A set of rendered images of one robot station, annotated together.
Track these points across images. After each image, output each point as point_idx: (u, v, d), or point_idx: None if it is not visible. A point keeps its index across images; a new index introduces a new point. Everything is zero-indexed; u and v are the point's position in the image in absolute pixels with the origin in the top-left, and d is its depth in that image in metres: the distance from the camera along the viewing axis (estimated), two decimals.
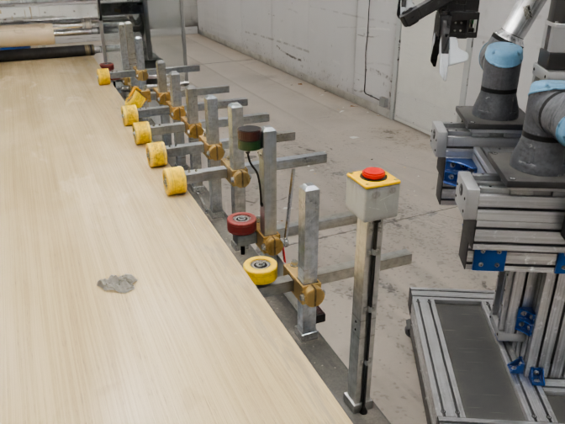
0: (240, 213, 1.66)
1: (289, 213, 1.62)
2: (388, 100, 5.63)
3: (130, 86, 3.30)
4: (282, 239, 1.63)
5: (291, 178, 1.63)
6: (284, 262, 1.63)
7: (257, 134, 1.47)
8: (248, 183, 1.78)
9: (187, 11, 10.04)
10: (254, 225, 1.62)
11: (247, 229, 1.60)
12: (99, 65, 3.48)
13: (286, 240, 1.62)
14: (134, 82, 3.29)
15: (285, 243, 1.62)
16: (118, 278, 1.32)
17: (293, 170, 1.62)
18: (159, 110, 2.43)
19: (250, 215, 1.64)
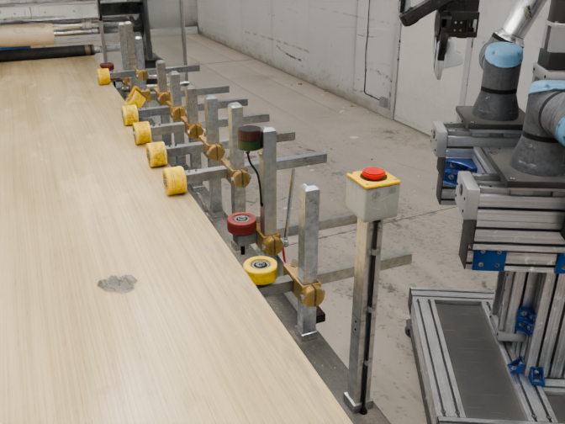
0: (240, 213, 1.66)
1: (289, 213, 1.62)
2: (388, 100, 5.63)
3: (130, 86, 3.30)
4: (282, 239, 1.63)
5: (291, 178, 1.63)
6: (284, 262, 1.63)
7: (257, 134, 1.47)
8: (248, 183, 1.78)
9: (187, 11, 10.04)
10: (254, 225, 1.62)
11: (247, 229, 1.60)
12: (99, 65, 3.48)
13: (286, 240, 1.62)
14: (134, 82, 3.29)
15: (285, 243, 1.62)
16: (118, 278, 1.33)
17: (293, 170, 1.63)
18: (159, 110, 2.43)
19: (250, 215, 1.64)
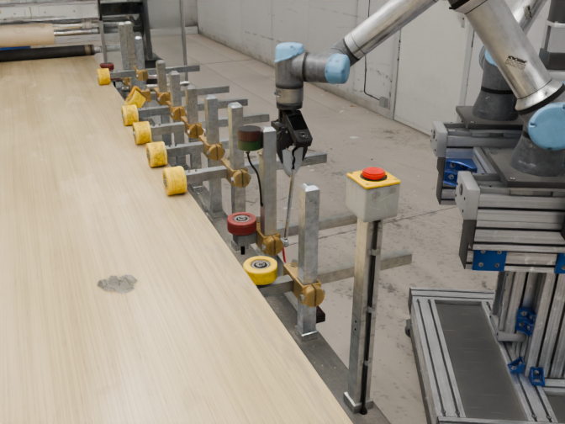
0: (240, 213, 1.66)
1: (289, 213, 1.62)
2: (388, 100, 5.63)
3: (130, 86, 3.30)
4: (282, 239, 1.63)
5: (291, 178, 1.63)
6: (284, 262, 1.63)
7: (257, 134, 1.47)
8: (248, 183, 1.78)
9: (187, 11, 10.04)
10: (254, 225, 1.62)
11: (247, 229, 1.60)
12: (99, 65, 3.48)
13: (286, 240, 1.62)
14: (134, 82, 3.29)
15: (285, 243, 1.62)
16: (118, 278, 1.33)
17: (293, 170, 1.63)
18: (159, 110, 2.43)
19: (250, 215, 1.64)
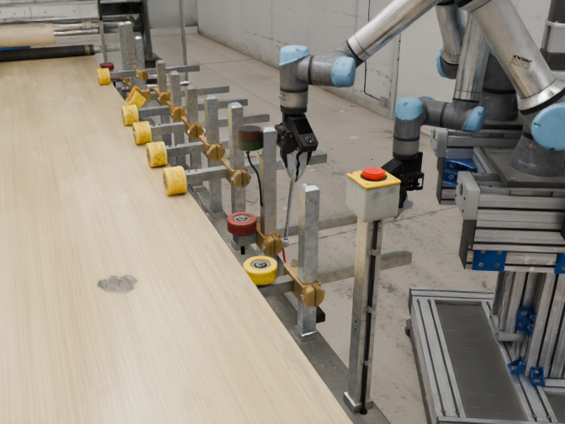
0: (240, 213, 1.66)
1: (289, 213, 1.62)
2: (388, 100, 5.63)
3: (130, 86, 3.30)
4: (282, 239, 1.63)
5: (291, 178, 1.63)
6: (284, 262, 1.63)
7: (257, 134, 1.47)
8: (248, 183, 1.78)
9: (187, 11, 10.04)
10: (254, 225, 1.62)
11: (247, 229, 1.60)
12: (99, 65, 3.48)
13: (286, 240, 1.62)
14: (134, 82, 3.29)
15: (285, 243, 1.62)
16: (118, 278, 1.33)
17: (293, 170, 1.63)
18: (159, 110, 2.43)
19: (250, 215, 1.64)
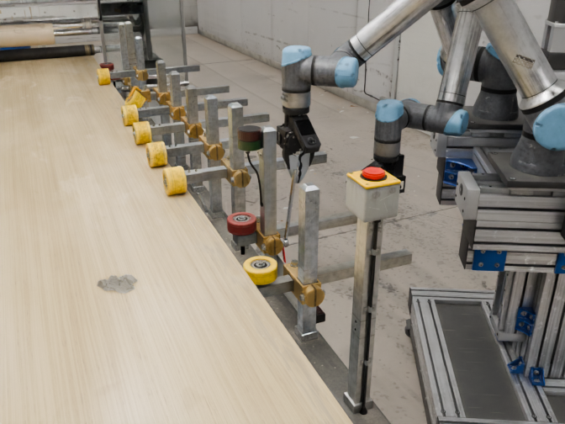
0: (240, 213, 1.66)
1: (290, 213, 1.62)
2: None
3: (130, 86, 3.30)
4: (282, 239, 1.63)
5: (293, 178, 1.62)
6: (284, 262, 1.63)
7: (257, 134, 1.47)
8: (248, 183, 1.78)
9: (187, 11, 10.04)
10: (254, 225, 1.62)
11: (247, 229, 1.60)
12: (99, 65, 3.48)
13: (286, 240, 1.62)
14: (134, 82, 3.29)
15: (285, 243, 1.62)
16: (118, 278, 1.33)
17: (294, 170, 1.62)
18: (159, 110, 2.43)
19: (250, 215, 1.64)
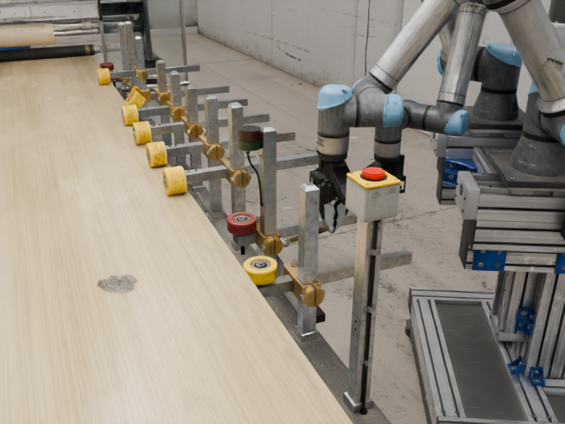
0: (240, 213, 1.66)
1: None
2: None
3: (130, 86, 3.30)
4: (284, 242, 1.62)
5: (323, 229, 1.49)
6: None
7: (257, 134, 1.47)
8: (248, 183, 1.78)
9: (187, 11, 10.04)
10: (254, 225, 1.62)
11: (247, 229, 1.60)
12: (99, 65, 3.48)
13: (287, 246, 1.62)
14: (134, 82, 3.29)
15: (284, 247, 1.63)
16: (118, 278, 1.33)
17: (329, 229, 1.47)
18: (159, 110, 2.43)
19: (250, 215, 1.64)
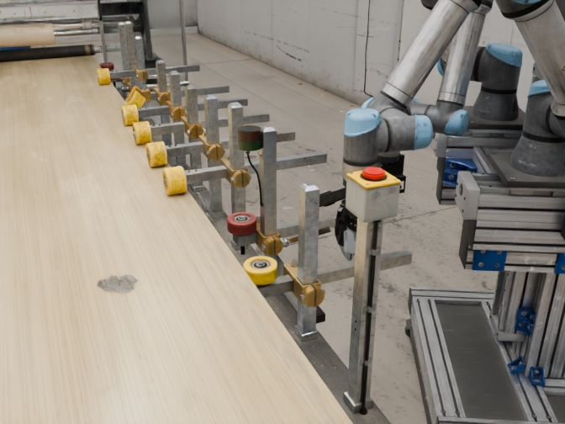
0: (240, 213, 1.66)
1: None
2: None
3: (130, 86, 3.30)
4: (284, 242, 1.62)
5: (323, 230, 1.49)
6: None
7: (257, 134, 1.47)
8: (248, 183, 1.78)
9: (187, 11, 10.04)
10: (254, 225, 1.62)
11: (247, 229, 1.60)
12: (99, 65, 3.48)
13: (287, 246, 1.62)
14: (134, 82, 3.29)
15: (284, 247, 1.63)
16: (118, 278, 1.33)
17: (329, 230, 1.47)
18: (159, 110, 2.43)
19: (250, 215, 1.64)
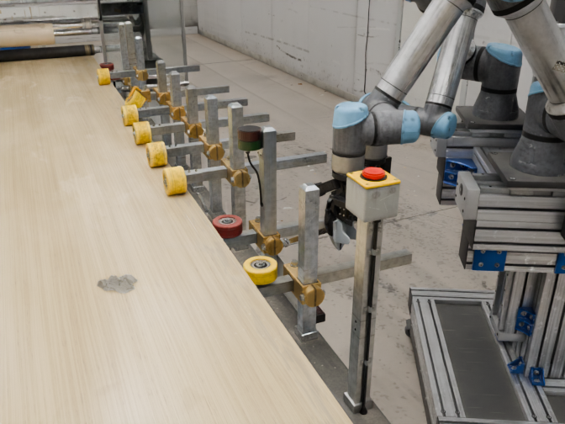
0: (225, 215, 1.64)
1: None
2: None
3: (130, 86, 3.30)
4: (284, 242, 1.62)
5: (323, 230, 1.49)
6: None
7: (257, 134, 1.47)
8: (248, 183, 1.78)
9: (187, 11, 10.04)
10: (240, 227, 1.60)
11: (233, 231, 1.59)
12: (99, 65, 3.48)
13: (287, 246, 1.62)
14: (134, 82, 3.29)
15: (284, 247, 1.63)
16: (118, 278, 1.33)
17: None
18: (159, 110, 2.43)
19: (236, 218, 1.63)
